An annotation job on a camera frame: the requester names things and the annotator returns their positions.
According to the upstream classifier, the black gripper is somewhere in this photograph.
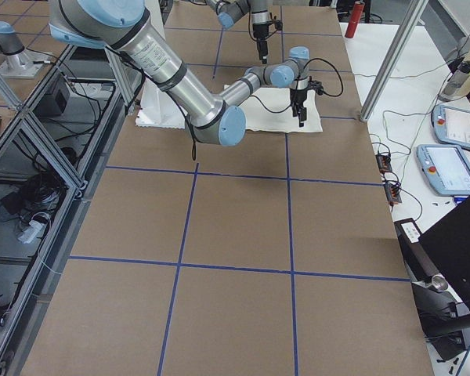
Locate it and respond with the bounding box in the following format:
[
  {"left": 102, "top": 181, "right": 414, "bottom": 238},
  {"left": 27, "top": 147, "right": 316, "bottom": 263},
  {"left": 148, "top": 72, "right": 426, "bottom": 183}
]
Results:
[
  {"left": 290, "top": 89, "right": 308, "bottom": 127},
  {"left": 252, "top": 22, "right": 270, "bottom": 64}
]

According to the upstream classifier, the cream long sleeve cat shirt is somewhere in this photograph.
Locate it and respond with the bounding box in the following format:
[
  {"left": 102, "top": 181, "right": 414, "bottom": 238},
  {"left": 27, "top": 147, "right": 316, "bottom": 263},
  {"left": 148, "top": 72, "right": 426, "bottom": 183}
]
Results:
[{"left": 239, "top": 88, "right": 323, "bottom": 133}]

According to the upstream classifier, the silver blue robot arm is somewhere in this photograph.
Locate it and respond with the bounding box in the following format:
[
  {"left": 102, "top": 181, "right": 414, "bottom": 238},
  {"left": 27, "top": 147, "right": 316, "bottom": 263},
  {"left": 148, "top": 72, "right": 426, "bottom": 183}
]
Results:
[
  {"left": 49, "top": 1, "right": 309, "bottom": 146},
  {"left": 205, "top": 0, "right": 274, "bottom": 64}
]

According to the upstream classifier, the third robot arm on floor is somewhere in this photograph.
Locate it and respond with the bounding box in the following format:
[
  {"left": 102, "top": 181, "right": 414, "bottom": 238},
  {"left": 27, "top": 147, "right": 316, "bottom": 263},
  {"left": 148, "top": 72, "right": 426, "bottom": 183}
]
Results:
[{"left": 0, "top": 21, "right": 51, "bottom": 79}]

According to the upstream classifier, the upper orange circuit board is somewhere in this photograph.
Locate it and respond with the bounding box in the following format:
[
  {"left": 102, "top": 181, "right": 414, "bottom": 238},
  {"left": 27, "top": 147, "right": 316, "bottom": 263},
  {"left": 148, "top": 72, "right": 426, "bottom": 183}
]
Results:
[{"left": 375, "top": 153, "right": 392, "bottom": 174}]

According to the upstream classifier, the orange circuit board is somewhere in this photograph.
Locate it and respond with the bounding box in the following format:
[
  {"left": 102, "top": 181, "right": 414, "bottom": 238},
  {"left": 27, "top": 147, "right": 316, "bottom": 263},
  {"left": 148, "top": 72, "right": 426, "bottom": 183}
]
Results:
[
  {"left": 383, "top": 181, "right": 402, "bottom": 207},
  {"left": 375, "top": 153, "right": 392, "bottom": 174}
]

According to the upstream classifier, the red cylinder bottle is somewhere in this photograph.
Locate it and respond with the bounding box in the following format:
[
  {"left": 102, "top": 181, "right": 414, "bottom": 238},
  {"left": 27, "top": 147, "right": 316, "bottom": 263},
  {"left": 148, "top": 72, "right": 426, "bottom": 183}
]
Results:
[{"left": 345, "top": 1, "right": 365, "bottom": 38}]

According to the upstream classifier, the lower orange circuit board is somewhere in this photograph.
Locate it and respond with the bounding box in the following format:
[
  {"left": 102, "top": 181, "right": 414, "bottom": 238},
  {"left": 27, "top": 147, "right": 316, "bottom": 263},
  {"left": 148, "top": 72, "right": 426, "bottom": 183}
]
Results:
[{"left": 383, "top": 181, "right": 402, "bottom": 207}]

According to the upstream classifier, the lower teach pendant tablet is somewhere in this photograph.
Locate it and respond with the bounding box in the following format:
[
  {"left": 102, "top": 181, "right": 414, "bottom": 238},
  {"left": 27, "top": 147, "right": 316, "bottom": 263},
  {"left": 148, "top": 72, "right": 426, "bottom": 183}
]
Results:
[{"left": 416, "top": 144, "right": 470, "bottom": 196}]

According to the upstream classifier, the teach pendant tablet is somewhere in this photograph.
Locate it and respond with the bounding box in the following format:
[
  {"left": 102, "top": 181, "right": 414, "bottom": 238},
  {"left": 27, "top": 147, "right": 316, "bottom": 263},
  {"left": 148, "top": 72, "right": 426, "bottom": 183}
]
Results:
[
  {"left": 432, "top": 104, "right": 470, "bottom": 151},
  {"left": 416, "top": 144, "right": 470, "bottom": 196}
]

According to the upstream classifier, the upper teach pendant tablet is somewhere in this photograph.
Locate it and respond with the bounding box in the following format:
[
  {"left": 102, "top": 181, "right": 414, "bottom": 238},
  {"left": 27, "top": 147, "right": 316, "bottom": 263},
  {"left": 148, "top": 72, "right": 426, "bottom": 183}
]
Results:
[{"left": 432, "top": 104, "right": 470, "bottom": 151}]

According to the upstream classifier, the black box with label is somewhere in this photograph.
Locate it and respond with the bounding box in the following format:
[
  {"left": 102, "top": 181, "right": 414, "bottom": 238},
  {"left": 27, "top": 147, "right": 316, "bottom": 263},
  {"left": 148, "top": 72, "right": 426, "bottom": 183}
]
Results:
[{"left": 394, "top": 218, "right": 439, "bottom": 282}]

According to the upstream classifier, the black monitor on stand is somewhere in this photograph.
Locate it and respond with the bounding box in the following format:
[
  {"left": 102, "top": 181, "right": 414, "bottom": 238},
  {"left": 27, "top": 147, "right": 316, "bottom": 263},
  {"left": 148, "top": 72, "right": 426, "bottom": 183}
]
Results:
[{"left": 412, "top": 196, "right": 470, "bottom": 360}]

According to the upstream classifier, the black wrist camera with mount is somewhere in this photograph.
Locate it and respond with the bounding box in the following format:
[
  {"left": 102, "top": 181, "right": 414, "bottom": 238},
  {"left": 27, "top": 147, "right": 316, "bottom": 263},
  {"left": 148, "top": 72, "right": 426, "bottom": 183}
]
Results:
[{"left": 307, "top": 78, "right": 324, "bottom": 96}]

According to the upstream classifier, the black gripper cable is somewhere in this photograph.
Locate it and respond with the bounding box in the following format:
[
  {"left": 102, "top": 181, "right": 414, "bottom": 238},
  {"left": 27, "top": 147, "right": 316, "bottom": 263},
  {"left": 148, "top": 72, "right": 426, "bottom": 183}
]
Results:
[{"left": 250, "top": 57, "right": 345, "bottom": 115}]

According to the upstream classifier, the aluminium frame post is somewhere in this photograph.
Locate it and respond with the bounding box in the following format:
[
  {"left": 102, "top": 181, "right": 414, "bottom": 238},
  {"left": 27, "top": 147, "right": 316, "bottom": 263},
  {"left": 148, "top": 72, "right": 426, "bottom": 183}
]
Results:
[{"left": 360, "top": 0, "right": 428, "bottom": 122}]

